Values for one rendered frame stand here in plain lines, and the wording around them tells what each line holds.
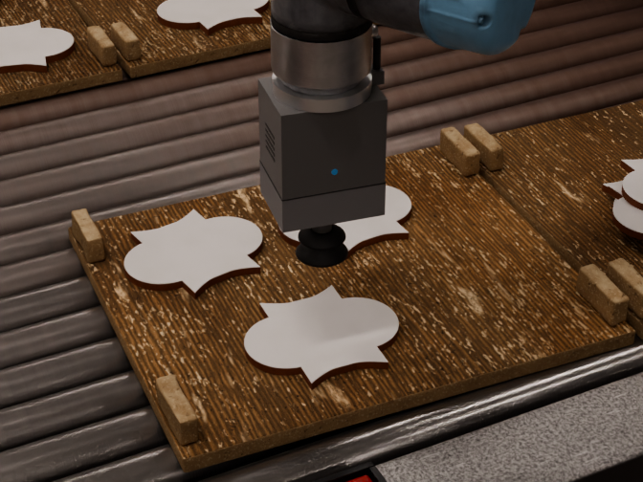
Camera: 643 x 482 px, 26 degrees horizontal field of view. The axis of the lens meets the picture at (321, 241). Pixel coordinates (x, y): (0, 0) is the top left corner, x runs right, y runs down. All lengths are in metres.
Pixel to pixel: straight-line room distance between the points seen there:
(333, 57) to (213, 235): 0.35
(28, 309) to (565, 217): 0.52
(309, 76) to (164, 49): 0.67
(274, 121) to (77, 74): 0.61
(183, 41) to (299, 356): 0.62
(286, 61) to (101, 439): 0.34
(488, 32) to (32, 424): 0.50
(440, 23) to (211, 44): 0.78
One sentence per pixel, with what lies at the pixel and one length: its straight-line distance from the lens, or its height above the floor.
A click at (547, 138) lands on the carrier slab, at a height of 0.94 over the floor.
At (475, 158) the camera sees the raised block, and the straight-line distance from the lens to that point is 1.41.
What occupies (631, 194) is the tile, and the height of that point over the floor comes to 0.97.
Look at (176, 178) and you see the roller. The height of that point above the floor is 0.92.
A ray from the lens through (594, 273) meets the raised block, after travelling 1.25.
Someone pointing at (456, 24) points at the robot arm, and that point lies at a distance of 0.92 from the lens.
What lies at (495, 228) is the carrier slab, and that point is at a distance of 1.34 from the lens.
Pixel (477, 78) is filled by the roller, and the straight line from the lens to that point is 1.65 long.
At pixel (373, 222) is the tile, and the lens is 1.32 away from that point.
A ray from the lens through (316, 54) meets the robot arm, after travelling 1.00.
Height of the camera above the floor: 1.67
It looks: 34 degrees down
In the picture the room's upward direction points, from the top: straight up
